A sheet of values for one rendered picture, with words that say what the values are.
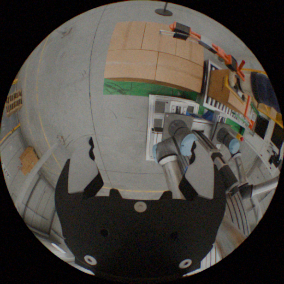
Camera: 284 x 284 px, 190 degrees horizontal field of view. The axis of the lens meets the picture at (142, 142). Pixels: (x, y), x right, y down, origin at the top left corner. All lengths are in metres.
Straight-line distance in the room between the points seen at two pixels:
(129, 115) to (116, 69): 0.92
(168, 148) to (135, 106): 1.28
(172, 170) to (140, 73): 0.99
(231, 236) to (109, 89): 1.91
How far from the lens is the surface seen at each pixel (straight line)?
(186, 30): 0.55
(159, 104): 1.45
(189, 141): 0.48
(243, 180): 0.88
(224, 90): 1.15
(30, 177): 2.63
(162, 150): 0.48
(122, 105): 1.69
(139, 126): 1.75
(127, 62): 1.16
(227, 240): 0.28
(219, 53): 0.62
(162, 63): 1.16
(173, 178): 0.44
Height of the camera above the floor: 1.62
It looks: 58 degrees down
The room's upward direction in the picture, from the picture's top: 177 degrees counter-clockwise
